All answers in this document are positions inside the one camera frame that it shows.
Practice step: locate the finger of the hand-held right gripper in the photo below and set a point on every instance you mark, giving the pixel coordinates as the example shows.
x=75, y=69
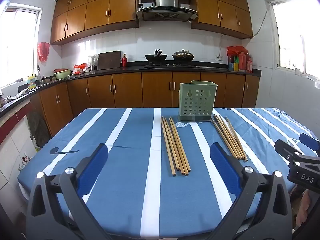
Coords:
x=286, y=147
x=311, y=142

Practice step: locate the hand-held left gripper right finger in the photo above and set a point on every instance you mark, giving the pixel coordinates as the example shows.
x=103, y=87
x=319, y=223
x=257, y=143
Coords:
x=225, y=173

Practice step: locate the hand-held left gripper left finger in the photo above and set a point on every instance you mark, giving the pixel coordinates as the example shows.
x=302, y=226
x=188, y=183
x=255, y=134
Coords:
x=92, y=172

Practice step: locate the bundle of wooden chopsticks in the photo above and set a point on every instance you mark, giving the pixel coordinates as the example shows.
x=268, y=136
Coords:
x=230, y=140

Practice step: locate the slim wooden chopstick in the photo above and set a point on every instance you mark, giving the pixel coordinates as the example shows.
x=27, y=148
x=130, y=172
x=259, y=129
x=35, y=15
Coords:
x=172, y=145
x=181, y=145
x=167, y=145
x=175, y=145
x=178, y=145

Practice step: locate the green plastic utensil holder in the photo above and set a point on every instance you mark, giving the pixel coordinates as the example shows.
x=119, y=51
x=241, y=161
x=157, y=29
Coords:
x=197, y=100

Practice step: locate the person's right hand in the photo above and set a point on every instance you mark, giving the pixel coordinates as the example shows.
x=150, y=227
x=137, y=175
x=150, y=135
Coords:
x=303, y=210

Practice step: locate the blue striped tablecloth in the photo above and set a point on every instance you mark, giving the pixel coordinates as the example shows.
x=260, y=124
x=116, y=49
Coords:
x=130, y=155

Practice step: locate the red plastic bottle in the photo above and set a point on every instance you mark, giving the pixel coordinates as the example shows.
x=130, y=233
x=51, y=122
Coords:
x=242, y=63
x=249, y=65

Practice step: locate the blue and yellow box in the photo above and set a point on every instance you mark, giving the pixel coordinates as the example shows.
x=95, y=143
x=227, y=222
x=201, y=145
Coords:
x=233, y=66

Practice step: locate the green basin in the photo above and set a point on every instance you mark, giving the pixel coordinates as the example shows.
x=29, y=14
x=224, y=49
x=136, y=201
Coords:
x=62, y=75

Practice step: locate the wooden lower cabinets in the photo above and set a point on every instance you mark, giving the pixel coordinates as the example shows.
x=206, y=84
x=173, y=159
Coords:
x=155, y=90

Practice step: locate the wooden cabinets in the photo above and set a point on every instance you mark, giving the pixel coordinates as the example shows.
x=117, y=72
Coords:
x=155, y=90
x=100, y=10

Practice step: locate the metal cup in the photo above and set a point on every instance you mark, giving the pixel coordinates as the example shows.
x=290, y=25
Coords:
x=93, y=67

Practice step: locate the red and white plastic bag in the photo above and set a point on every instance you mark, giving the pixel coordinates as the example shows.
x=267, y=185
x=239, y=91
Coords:
x=80, y=68

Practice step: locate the grey dish cloth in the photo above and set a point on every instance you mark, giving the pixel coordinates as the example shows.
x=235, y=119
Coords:
x=18, y=94

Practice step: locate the yellow detergent bottle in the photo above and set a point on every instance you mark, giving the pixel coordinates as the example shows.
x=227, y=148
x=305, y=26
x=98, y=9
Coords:
x=31, y=82

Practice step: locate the red bag over bottles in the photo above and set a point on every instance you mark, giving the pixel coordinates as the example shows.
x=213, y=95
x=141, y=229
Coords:
x=235, y=50

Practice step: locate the metal faucet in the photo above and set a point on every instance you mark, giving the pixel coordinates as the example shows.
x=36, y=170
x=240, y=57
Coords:
x=39, y=75

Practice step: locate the black kitchen countertop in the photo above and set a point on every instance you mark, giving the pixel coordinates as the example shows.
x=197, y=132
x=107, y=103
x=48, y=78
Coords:
x=135, y=69

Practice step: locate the dark wooden cutting board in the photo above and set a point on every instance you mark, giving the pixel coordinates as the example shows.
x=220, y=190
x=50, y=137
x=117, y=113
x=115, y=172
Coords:
x=108, y=60

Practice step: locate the small red bottle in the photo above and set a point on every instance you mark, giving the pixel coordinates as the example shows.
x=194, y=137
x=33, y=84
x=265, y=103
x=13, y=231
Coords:
x=124, y=61

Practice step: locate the wok with glass lid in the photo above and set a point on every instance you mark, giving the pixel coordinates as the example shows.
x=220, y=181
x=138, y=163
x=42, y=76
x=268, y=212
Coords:
x=183, y=56

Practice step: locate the hanging red plastic bag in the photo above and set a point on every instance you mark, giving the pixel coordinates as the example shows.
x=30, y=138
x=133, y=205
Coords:
x=43, y=51

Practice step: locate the black frying pan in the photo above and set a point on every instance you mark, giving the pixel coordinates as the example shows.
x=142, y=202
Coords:
x=156, y=57

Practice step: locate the wooden upper cabinets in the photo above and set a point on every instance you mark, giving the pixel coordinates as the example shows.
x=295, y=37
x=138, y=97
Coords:
x=100, y=10

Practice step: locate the steel range hood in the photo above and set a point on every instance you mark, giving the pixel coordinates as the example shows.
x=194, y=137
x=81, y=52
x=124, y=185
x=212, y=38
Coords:
x=166, y=7

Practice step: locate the white wall box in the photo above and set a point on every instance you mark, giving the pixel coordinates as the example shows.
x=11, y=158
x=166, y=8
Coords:
x=297, y=71

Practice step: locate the window with white frame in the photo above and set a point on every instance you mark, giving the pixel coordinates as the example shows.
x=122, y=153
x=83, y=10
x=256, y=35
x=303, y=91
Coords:
x=297, y=35

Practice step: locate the white wall socket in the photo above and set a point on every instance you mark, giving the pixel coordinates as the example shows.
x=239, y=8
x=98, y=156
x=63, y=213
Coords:
x=219, y=58

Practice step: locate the window with metal frame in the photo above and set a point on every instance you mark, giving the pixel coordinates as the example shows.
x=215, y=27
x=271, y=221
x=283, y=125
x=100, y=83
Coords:
x=20, y=45

